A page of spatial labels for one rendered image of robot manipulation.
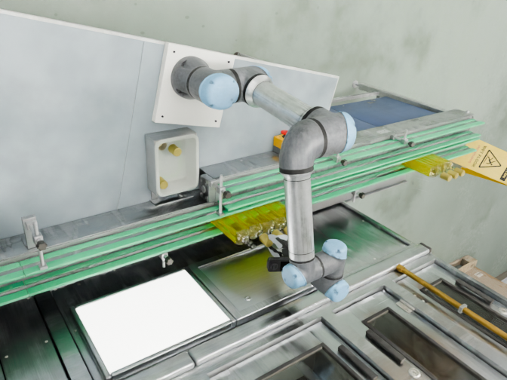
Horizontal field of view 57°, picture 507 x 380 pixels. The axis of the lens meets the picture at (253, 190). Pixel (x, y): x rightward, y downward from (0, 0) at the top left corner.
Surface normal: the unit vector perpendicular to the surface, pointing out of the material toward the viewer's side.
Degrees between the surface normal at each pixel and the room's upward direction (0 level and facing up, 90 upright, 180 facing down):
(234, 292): 90
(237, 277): 90
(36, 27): 0
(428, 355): 90
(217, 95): 8
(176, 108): 0
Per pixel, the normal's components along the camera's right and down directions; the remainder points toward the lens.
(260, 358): 0.06, -0.89
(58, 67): 0.58, 0.40
